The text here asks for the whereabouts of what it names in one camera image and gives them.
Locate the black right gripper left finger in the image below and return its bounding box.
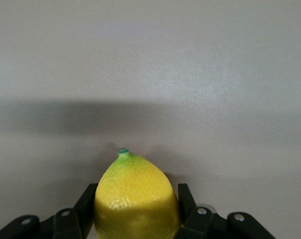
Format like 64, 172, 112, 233
0, 183, 99, 239

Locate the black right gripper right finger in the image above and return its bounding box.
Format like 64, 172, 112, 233
177, 183, 277, 239

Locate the yellow lemon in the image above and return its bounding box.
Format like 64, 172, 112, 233
93, 147, 183, 239

